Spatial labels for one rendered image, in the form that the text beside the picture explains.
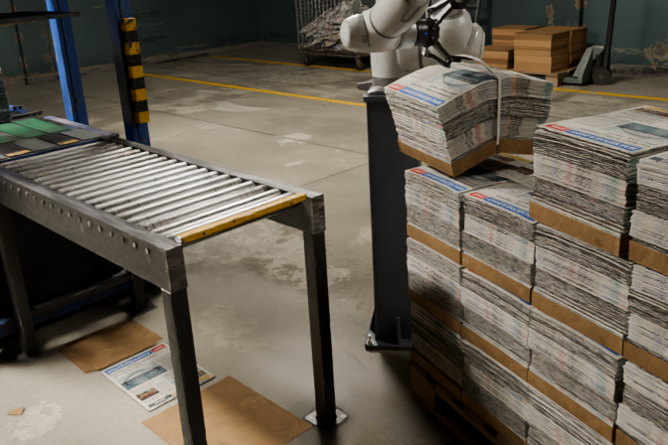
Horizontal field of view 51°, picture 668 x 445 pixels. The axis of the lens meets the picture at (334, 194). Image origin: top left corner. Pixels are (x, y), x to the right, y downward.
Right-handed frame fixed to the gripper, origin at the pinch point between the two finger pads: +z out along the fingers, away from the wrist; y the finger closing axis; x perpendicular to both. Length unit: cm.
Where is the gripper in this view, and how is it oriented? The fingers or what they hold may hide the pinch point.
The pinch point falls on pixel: (468, 32)
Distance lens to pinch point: 215.2
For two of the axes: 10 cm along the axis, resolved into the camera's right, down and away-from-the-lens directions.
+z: 8.9, -1.1, 4.4
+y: -0.3, 9.5, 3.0
